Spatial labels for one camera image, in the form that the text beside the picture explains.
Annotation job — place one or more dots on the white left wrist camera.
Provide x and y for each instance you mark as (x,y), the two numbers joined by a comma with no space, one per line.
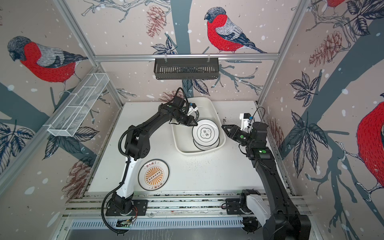
(193,109)

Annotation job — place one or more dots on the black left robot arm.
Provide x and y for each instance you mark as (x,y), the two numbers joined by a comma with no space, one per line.
(134,144)

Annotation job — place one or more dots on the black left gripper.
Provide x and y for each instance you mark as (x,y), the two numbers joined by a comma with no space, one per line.
(188,123)

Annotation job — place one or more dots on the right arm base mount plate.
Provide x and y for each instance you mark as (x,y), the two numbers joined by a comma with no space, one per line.
(236,207)

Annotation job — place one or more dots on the aluminium rail base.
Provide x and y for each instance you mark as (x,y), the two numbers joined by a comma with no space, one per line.
(160,205)

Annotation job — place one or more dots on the orange sunburst plate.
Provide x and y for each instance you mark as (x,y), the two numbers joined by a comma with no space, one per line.
(153,175)

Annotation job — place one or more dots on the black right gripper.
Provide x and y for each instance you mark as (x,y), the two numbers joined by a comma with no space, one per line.
(236,131)

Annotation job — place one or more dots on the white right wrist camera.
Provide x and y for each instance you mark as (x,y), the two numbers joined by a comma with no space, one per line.
(245,120)

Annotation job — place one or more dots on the black wire wall basket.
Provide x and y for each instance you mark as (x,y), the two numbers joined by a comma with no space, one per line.
(187,69)

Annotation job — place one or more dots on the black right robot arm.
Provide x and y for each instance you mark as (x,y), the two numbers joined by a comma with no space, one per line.
(281,220)

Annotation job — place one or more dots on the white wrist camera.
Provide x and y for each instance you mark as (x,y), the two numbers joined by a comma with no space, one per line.
(193,109)
(245,120)

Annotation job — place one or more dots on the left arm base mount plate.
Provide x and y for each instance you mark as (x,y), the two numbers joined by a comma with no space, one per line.
(139,207)

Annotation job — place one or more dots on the white mesh wall shelf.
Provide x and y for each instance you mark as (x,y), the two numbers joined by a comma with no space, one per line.
(80,103)

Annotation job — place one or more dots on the white plastic bin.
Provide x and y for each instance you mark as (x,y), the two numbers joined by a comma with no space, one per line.
(183,135)

